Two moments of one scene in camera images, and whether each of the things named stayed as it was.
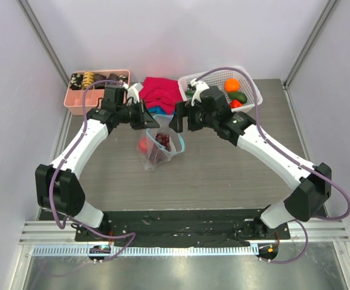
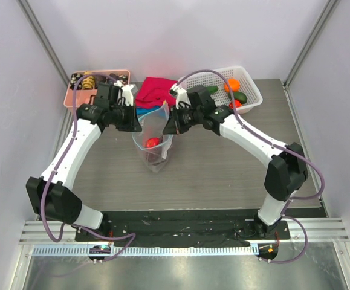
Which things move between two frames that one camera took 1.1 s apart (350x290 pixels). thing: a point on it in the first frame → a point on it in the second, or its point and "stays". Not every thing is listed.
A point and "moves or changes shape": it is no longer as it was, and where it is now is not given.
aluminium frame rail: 49,232 stays
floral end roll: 123,78 stays
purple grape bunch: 164,140 → 153,157
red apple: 142,144 → 152,142
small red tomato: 235,103 stays
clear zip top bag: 159,143 moves or changes shape
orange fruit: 232,85 stays
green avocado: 237,95 stays
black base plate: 182,228 stays
